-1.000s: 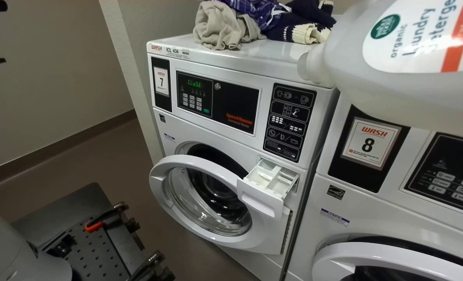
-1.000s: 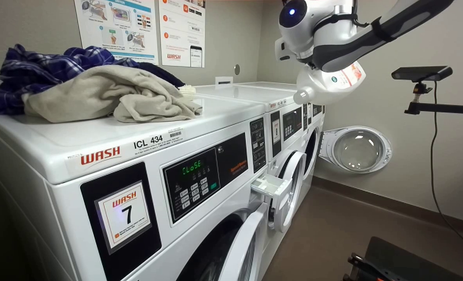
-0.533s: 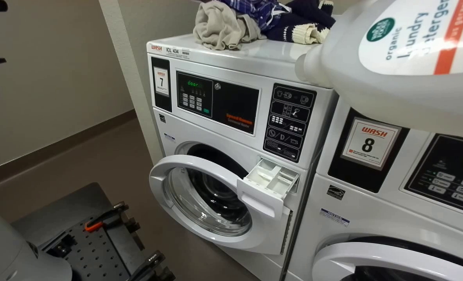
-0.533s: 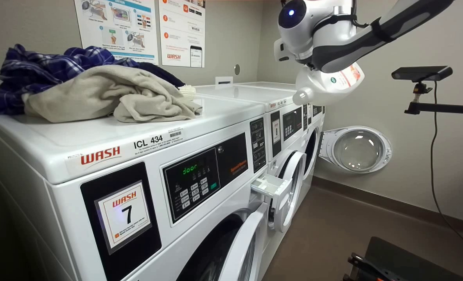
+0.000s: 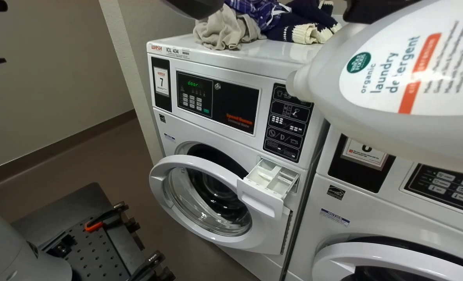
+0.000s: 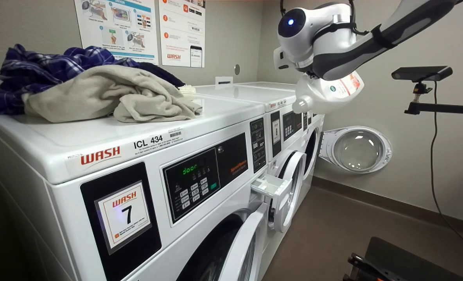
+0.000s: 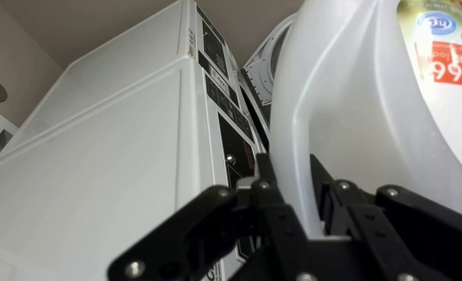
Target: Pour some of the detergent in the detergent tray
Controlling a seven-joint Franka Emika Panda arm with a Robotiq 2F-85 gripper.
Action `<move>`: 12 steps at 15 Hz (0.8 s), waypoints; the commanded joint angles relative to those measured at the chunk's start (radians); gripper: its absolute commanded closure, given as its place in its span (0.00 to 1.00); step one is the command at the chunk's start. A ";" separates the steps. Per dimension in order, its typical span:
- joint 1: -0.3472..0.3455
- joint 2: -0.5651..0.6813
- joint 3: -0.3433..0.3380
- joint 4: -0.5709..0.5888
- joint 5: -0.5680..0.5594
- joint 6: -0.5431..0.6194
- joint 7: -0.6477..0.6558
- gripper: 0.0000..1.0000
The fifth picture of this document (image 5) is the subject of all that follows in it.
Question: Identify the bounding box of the beige crumpled cloth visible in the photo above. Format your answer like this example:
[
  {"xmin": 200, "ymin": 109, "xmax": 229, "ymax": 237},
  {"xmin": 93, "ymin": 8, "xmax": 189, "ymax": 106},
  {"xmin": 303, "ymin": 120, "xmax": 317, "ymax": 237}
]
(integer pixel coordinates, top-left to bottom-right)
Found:
[{"xmin": 192, "ymin": 3, "xmax": 262, "ymax": 51}]

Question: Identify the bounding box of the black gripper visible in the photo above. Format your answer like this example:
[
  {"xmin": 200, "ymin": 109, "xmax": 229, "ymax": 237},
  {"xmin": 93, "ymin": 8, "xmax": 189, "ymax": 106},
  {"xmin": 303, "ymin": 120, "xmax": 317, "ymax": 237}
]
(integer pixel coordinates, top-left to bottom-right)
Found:
[{"xmin": 342, "ymin": 0, "xmax": 422, "ymax": 25}]

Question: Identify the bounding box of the closed round washer door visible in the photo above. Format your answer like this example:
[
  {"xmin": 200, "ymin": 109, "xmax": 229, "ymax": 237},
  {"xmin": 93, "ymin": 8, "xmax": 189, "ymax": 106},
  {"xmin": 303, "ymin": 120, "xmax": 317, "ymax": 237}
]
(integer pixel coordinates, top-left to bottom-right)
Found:
[{"xmin": 311, "ymin": 240, "xmax": 463, "ymax": 281}]

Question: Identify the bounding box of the orange handled black clamp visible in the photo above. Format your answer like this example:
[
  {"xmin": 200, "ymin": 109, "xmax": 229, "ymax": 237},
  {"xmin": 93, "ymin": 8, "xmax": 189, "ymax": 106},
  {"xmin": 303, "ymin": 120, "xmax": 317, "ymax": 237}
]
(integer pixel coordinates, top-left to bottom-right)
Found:
[{"xmin": 81, "ymin": 201, "xmax": 129, "ymax": 234}]

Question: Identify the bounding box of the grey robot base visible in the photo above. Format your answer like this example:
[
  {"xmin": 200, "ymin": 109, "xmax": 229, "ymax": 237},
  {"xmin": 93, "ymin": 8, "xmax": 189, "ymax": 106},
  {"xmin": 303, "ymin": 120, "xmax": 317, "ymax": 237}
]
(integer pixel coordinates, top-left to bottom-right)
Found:
[{"xmin": 0, "ymin": 203, "xmax": 73, "ymax": 281}]

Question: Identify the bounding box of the translucent laundry detergent bottle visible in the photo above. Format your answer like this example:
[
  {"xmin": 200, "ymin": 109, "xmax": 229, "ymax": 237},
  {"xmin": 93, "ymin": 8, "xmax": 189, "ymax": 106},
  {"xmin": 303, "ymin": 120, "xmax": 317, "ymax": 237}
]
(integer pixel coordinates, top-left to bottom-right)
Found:
[{"xmin": 284, "ymin": 0, "xmax": 463, "ymax": 176}]

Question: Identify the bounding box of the white detergent tray drawer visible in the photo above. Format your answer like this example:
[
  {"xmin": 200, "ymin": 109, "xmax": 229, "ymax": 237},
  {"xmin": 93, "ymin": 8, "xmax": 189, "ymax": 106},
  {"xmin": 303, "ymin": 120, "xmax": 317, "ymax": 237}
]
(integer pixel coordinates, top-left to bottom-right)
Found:
[{"xmin": 242, "ymin": 158, "xmax": 300, "ymax": 203}]

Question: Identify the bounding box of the navy and cream cloth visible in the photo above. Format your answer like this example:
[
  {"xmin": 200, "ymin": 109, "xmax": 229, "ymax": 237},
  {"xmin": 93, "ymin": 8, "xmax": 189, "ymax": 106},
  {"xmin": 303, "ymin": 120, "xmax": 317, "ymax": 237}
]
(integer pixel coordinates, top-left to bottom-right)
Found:
[{"xmin": 225, "ymin": 0, "xmax": 348, "ymax": 47}]

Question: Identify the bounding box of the white washing machine number seven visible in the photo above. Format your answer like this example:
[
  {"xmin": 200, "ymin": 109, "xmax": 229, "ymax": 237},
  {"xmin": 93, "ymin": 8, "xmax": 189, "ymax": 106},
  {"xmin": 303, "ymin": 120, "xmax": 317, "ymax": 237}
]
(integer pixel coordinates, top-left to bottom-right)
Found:
[{"xmin": 145, "ymin": 33, "xmax": 333, "ymax": 281}]

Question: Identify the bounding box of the white washing machine number eight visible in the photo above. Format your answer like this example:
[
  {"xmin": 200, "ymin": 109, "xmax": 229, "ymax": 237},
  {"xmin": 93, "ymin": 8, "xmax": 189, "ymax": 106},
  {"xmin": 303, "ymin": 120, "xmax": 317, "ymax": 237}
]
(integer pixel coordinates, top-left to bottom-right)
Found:
[{"xmin": 287, "ymin": 123, "xmax": 463, "ymax": 281}]

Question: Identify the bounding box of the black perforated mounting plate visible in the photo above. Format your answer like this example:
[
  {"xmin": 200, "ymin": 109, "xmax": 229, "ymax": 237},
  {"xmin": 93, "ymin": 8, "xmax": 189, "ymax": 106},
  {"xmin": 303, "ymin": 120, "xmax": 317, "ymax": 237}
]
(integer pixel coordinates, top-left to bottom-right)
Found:
[{"xmin": 10, "ymin": 181, "xmax": 175, "ymax": 281}]

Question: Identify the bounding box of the open round washer door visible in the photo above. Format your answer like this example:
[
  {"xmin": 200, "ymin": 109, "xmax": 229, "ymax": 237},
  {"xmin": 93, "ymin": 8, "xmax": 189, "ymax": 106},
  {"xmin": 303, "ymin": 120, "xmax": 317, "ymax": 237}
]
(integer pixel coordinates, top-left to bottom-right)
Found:
[{"xmin": 147, "ymin": 153, "xmax": 294, "ymax": 256}]

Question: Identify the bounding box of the white vertical corner post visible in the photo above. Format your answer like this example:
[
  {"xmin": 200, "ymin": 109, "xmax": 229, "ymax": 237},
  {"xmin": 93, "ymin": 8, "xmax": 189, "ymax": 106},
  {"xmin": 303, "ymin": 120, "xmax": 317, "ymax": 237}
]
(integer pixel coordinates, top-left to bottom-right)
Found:
[{"xmin": 97, "ymin": 0, "xmax": 165, "ymax": 164}]

